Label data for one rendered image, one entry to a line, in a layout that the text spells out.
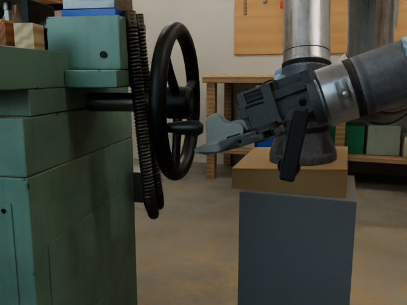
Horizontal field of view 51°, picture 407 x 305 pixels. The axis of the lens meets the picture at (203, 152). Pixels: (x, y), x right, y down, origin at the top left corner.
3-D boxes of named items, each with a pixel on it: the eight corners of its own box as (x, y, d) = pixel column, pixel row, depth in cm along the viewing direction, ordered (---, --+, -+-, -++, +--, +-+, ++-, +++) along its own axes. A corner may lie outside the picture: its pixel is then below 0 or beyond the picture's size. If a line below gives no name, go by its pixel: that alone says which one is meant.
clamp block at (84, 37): (120, 69, 71) (118, 14, 70) (46, 69, 74) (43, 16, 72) (148, 70, 86) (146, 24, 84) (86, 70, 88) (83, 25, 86)
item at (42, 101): (30, 116, 63) (28, 89, 62) (-89, 114, 67) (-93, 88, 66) (128, 100, 101) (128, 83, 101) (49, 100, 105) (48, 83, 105)
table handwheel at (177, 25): (201, 9, 84) (209, 140, 97) (108, 12, 88) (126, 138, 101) (162, 40, 59) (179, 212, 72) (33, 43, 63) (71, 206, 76)
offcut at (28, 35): (34, 49, 65) (32, 22, 64) (14, 49, 65) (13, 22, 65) (45, 50, 69) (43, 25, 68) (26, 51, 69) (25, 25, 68)
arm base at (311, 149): (269, 153, 133) (268, 121, 131) (331, 150, 130) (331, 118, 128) (269, 167, 115) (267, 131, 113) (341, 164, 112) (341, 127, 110)
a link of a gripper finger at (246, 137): (221, 138, 69) (272, 121, 67) (225, 148, 69) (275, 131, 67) (216, 143, 64) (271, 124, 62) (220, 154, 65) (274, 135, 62)
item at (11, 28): (6, 51, 73) (4, 22, 72) (-2, 52, 73) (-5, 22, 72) (57, 55, 89) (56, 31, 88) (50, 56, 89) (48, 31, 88)
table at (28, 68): (46, 92, 50) (42, 40, 49) (-166, 91, 55) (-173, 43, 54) (177, 83, 108) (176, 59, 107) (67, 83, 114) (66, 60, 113)
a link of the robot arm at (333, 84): (354, 114, 68) (364, 121, 59) (323, 124, 70) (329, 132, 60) (337, 62, 67) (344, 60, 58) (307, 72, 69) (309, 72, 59)
